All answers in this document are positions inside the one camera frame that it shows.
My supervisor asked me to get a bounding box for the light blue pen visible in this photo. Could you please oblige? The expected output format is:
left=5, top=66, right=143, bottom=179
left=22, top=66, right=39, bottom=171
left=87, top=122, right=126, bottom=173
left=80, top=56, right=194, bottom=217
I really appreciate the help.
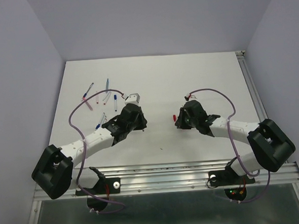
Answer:
left=105, top=79, right=109, bottom=91

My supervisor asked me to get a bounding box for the blue gel pen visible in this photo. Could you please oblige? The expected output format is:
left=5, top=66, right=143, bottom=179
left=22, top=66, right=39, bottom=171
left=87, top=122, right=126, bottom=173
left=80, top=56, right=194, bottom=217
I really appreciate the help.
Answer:
left=81, top=83, right=94, bottom=101

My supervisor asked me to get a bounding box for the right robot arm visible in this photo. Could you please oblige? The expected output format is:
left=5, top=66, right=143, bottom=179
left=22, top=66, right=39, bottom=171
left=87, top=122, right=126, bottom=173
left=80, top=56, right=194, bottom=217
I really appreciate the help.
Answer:
left=175, top=100, right=296, bottom=183

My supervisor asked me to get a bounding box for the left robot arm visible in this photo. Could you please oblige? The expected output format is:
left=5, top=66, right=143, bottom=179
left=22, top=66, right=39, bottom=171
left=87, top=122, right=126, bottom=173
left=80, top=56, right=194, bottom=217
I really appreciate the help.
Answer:
left=31, top=103, right=147, bottom=199

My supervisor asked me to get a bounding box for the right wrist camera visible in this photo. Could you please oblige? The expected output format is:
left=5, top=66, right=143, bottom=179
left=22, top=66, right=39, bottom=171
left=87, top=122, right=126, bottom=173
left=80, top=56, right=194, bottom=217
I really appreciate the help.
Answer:
left=184, top=94, right=197, bottom=101

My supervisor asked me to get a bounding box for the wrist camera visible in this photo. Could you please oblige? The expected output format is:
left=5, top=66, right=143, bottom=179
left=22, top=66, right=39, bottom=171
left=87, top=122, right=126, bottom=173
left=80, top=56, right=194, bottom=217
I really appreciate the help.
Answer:
left=184, top=94, right=197, bottom=101
left=125, top=93, right=140, bottom=105

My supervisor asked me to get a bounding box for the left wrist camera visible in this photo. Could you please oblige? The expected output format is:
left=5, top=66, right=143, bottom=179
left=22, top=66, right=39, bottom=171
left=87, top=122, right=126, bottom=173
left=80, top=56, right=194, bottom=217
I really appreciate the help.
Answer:
left=125, top=93, right=140, bottom=105

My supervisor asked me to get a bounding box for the aluminium rail frame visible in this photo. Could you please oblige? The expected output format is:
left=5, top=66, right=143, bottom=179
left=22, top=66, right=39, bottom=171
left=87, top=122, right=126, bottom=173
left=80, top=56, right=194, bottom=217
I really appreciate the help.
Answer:
left=28, top=160, right=299, bottom=224

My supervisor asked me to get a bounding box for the right side aluminium rail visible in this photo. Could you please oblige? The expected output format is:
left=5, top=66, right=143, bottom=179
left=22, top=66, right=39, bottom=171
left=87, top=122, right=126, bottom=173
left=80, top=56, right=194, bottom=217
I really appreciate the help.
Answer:
left=235, top=51, right=268, bottom=121

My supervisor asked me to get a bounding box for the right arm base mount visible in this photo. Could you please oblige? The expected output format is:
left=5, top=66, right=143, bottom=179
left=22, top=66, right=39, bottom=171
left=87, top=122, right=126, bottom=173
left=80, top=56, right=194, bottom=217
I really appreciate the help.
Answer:
left=206, top=158, right=256, bottom=189

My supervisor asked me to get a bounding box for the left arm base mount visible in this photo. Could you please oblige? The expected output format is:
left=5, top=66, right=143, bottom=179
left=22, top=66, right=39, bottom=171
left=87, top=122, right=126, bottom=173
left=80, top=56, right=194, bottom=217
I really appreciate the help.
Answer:
left=76, top=167, right=121, bottom=196

